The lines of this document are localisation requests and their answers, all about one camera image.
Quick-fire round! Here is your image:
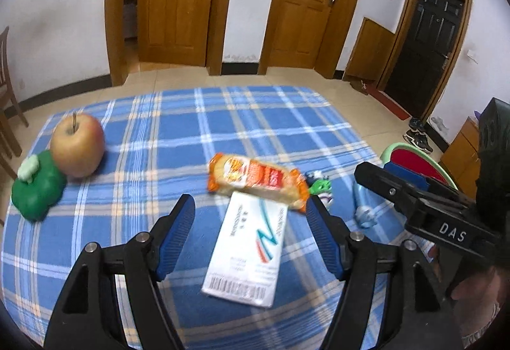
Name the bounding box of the light blue small bottle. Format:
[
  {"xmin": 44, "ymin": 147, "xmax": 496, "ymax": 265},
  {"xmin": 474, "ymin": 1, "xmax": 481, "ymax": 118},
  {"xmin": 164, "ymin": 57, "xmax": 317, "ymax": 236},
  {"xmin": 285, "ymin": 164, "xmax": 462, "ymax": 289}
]
[{"xmin": 353, "ymin": 183, "xmax": 377, "ymax": 228}]

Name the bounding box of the white green candy wrapper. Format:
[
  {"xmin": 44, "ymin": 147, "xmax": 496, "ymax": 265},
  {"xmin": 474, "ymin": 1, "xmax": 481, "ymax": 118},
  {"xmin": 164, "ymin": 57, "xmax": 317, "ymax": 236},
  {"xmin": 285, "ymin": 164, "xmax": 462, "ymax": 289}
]
[{"xmin": 305, "ymin": 171, "xmax": 334, "ymax": 210}]

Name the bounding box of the white medicine box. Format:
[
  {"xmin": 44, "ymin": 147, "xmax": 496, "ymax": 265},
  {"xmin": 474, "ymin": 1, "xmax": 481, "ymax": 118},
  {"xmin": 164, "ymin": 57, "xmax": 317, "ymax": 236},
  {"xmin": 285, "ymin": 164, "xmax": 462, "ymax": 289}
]
[{"xmin": 201, "ymin": 192, "xmax": 288, "ymax": 309}]

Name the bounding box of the orange biscuit packet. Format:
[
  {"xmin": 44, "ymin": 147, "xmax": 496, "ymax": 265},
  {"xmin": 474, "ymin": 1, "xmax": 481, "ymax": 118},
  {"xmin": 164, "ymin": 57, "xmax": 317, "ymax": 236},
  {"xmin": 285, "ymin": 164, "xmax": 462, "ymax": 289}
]
[{"xmin": 208, "ymin": 153, "xmax": 310, "ymax": 214}]

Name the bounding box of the person's right hand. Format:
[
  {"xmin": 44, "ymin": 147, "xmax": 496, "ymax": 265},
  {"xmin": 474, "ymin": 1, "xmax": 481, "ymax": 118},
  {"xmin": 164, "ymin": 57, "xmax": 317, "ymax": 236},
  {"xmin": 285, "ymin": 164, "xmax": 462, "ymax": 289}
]
[{"xmin": 451, "ymin": 266, "xmax": 500, "ymax": 349}]

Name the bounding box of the red bin green rim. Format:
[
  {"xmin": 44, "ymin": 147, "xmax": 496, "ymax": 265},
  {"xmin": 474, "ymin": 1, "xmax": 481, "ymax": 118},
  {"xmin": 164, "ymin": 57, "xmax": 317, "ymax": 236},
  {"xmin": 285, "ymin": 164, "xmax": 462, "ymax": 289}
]
[{"xmin": 380, "ymin": 142, "xmax": 457, "ymax": 189}]

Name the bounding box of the black sneakers pair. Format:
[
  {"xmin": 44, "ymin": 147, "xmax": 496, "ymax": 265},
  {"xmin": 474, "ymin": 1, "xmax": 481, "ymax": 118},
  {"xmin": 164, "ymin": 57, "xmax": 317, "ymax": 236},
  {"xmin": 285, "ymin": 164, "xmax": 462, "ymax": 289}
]
[{"xmin": 403, "ymin": 118, "xmax": 433, "ymax": 154}]

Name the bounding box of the wooden side cabinet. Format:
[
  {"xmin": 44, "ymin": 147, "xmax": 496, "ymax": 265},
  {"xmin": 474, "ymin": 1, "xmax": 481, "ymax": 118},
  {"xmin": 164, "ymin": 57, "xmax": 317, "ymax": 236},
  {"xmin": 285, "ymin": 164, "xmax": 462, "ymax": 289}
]
[{"xmin": 440, "ymin": 117, "xmax": 481, "ymax": 199}]

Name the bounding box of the red doormat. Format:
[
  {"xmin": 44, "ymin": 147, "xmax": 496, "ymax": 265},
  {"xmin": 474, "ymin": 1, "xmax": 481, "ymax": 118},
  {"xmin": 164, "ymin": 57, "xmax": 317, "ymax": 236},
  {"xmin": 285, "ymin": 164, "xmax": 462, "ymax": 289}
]
[{"xmin": 366, "ymin": 84, "xmax": 411, "ymax": 120}]

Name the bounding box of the blue plaid tablecloth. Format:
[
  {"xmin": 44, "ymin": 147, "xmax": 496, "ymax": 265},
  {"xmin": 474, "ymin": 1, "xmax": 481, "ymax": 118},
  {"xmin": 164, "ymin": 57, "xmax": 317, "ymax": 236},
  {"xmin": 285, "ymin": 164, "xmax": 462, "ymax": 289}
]
[{"xmin": 1, "ymin": 86, "xmax": 380, "ymax": 349}]

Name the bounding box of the black entrance door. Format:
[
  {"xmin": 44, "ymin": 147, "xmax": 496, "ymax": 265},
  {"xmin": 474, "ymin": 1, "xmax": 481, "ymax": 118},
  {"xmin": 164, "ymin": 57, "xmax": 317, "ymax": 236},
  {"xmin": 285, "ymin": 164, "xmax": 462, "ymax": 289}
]
[{"xmin": 386, "ymin": 0, "xmax": 464, "ymax": 118}]

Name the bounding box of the wooden shoe cabinet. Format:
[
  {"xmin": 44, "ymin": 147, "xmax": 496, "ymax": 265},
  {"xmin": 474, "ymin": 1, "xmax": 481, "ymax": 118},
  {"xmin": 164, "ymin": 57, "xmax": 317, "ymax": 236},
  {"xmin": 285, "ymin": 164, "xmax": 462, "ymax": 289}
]
[{"xmin": 344, "ymin": 17, "xmax": 395, "ymax": 83}]

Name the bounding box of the red yellow apple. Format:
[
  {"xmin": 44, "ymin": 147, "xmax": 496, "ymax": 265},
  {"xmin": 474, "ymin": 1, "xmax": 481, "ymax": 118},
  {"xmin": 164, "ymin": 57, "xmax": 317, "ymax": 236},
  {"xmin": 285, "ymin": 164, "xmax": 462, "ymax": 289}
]
[{"xmin": 49, "ymin": 112, "xmax": 106, "ymax": 179}]

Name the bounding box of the green toy pepper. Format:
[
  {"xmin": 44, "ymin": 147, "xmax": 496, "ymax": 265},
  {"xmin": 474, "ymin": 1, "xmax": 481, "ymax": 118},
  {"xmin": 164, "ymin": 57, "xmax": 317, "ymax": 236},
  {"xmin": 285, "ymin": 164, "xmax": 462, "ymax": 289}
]
[{"xmin": 11, "ymin": 150, "xmax": 68, "ymax": 222}]

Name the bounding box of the wooden chair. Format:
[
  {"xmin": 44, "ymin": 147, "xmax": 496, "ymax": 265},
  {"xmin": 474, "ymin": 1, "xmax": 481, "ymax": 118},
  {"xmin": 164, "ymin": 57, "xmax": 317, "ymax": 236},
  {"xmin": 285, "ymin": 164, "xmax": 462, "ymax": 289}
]
[{"xmin": 1, "ymin": 26, "xmax": 29, "ymax": 158}]

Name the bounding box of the closed wooden door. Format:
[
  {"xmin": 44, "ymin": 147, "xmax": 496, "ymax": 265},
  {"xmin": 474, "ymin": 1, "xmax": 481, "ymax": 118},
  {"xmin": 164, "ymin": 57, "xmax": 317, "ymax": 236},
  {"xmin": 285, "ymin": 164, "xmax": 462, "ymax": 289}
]
[{"xmin": 264, "ymin": 0, "xmax": 348, "ymax": 70}]

